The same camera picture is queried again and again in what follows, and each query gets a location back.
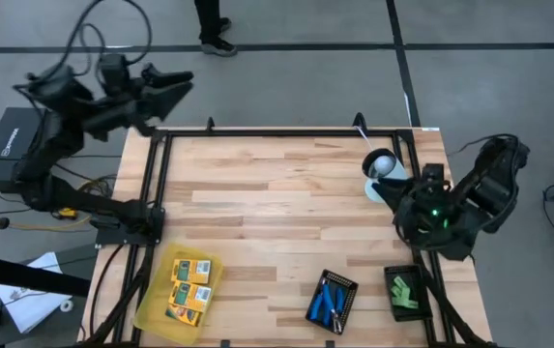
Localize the yellow green crayon box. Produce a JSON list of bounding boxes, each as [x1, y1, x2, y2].
[[167, 280, 214, 314], [170, 257, 213, 286], [163, 304, 204, 329]]

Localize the black cardboard box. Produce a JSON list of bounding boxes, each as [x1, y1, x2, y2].
[[0, 106, 45, 194]]

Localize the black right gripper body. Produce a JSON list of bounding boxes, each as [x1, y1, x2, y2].
[[394, 181, 454, 246]]

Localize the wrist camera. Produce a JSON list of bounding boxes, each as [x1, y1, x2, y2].
[[98, 52, 131, 96], [421, 162, 446, 184]]

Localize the yellow translucent plastic tray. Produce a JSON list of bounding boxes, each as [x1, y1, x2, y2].
[[132, 242, 225, 347]]

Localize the white desk lamp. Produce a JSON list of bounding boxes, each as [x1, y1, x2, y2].
[[361, 147, 411, 204]]

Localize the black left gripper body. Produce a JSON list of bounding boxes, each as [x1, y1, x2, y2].
[[81, 90, 162, 142]]

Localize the black mesh basket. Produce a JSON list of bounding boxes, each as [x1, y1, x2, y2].
[[304, 268, 360, 335], [383, 263, 434, 323]]

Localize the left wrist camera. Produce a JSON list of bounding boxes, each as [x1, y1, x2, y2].
[[98, 52, 131, 96]]

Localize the white paper sheets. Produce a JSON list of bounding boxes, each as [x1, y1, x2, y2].
[[0, 251, 73, 334]]

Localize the blue-handled pliers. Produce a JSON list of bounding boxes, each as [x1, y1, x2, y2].
[[322, 277, 348, 334], [307, 282, 335, 326]]

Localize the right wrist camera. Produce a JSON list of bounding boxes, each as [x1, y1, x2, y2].
[[421, 162, 446, 184]]

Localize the dark grey desk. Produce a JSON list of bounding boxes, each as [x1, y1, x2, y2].
[[0, 241, 99, 348]]

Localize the yellow cable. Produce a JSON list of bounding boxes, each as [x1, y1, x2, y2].
[[8, 178, 118, 232]]

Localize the person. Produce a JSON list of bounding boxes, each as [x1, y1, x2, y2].
[[192, 0, 240, 59]]

